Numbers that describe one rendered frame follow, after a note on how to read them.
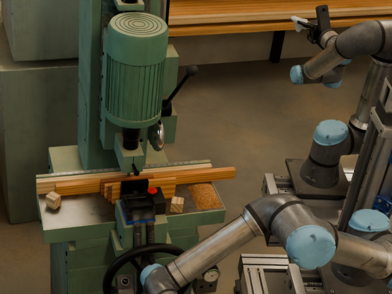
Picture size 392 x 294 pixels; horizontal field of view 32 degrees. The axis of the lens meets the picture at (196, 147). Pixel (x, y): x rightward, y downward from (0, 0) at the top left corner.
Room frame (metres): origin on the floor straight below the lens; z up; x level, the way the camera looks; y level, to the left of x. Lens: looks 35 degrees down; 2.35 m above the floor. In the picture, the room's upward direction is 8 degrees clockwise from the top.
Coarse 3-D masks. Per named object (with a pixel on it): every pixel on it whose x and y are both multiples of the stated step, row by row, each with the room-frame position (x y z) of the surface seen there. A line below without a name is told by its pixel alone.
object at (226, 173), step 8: (224, 168) 1.92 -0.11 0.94; (232, 168) 1.92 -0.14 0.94; (160, 176) 1.82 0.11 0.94; (168, 176) 1.83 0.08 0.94; (176, 176) 1.84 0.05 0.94; (184, 176) 1.85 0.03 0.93; (192, 176) 1.86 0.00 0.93; (200, 176) 1.87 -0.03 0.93; (208, 176) 1.88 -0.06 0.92; (216, 176) 1.89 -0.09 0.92; (224, 176) 1.90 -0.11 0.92; (232, 176) 1.91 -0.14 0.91; (56, 184) 1.70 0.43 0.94; (64, 184) 1.71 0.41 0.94; (72, 184) 1.72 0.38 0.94; (80, 184) 1.72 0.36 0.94; (88, 184) 1.73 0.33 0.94; (96, 184) 1.74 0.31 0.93; (56, 192) 1.69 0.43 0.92; (64, 192) 1.70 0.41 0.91; (72, 192) 1.71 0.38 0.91; (80, 192) 1.72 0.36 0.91; (88, 192) 1.73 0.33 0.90
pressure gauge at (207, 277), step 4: (212, 268) 1.67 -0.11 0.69; (216, 268) 1.68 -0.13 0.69; (204, 272) 1.66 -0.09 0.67; (208, 272) 1.66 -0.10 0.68; (212, 272) 1.67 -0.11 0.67; (216, 272) 1.68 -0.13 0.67; (204, 276) 1.66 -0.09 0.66; (208, 276) 1.67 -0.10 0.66; (212, 276) 1.67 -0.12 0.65; (216, 276) 1.68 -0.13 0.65; (204, 280) 1.66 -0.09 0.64; (208, 280) 1.67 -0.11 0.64; (212, 280) 1.67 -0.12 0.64
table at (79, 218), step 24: (96, 192) 1.74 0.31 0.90; (216, 192) 1.83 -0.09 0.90; (48, 216) 1.59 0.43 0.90; (72, 216) 1.61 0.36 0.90; (96, 216) 1.62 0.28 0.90; (168, 216) 1.67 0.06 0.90; (192, 216) 1.70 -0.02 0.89; (216, 216) 1.73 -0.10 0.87; (48, 240) 1.53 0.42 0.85; (72, 240) 1.56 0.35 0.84; (168, 240) 1.59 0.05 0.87
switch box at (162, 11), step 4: (160, 0) 2.09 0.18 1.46; (164, 0) 2.09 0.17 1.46; (160, 4) 2.09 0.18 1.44; (164, 4) 2.10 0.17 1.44; (160, 8) 2.09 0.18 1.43; (164, 8) 2.10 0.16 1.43; (160, 12) 2.09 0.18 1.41; (164, 12) 2.10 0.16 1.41; (160, 16) 2.09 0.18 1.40; (164, 16) 2.10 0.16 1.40; (164, 20) 2.10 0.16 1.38
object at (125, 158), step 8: (120, 136) 1.84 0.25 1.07; (120, 144) 1.79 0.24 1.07; (120, 152) 1.77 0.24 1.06; (128, 152) 1.76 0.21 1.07; (136, 152) 1.76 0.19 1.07; (120, 160) 1.76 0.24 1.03; (128, 160) 1.74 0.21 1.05; (136, 160) 1.75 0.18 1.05; (120, 168) 1.75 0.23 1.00; (128, 168) 1.74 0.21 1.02; (136, 168) 1.75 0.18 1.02
